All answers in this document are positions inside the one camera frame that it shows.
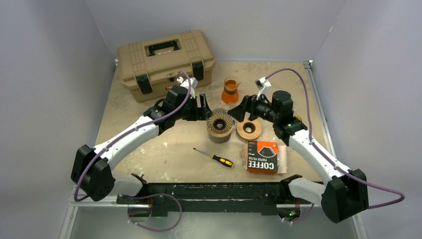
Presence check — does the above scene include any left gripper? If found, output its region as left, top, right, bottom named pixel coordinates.
left=174, top=93, right=212, bottom=121

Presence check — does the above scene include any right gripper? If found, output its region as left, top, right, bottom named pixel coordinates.
left=228, top=91, right=280, bottom=123

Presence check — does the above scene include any smoky glass dripper cone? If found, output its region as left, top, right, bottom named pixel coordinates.
left=207, top=108, right=235, bottom=134

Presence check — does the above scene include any smoky glass carafe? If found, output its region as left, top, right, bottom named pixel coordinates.
left=208, top=132, right=231, bottom=144

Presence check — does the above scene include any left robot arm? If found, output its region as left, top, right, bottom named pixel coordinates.
left=70, top=86, right=212, bottom=204

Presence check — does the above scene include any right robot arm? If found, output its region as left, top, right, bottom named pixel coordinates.
left=228, top=91, right=369, bottom=223

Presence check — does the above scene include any coffee paper filter box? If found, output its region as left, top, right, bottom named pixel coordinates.
left=242, top=140, right=288, bottom=175

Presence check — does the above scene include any orange glass carafe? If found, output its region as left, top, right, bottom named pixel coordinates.
left=221, top=76, right=241, bottom=104

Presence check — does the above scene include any yellow black screwdriver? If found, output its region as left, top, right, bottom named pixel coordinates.
left=193, top=148, right=234, bottom=168

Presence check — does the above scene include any tan plastic toolbox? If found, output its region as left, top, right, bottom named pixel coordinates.
left=117, top=30, right=215, bottom=103

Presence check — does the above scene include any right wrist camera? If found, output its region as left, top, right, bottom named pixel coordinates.
left=254, top=77, right=272, bottom=98

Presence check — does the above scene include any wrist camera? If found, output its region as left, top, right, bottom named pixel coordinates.
left=177, top=77, right=198, bottom=99
left=254, top=77, right=272, bottom=98

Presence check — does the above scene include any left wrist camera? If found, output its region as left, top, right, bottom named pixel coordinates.
left=177, top=77, right=198, bottom=99

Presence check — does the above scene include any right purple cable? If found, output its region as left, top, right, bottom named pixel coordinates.
left=265, top=68, right=406, bottom=225

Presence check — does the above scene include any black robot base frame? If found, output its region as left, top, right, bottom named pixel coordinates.
left=67, top=181, right=360, bottom=219

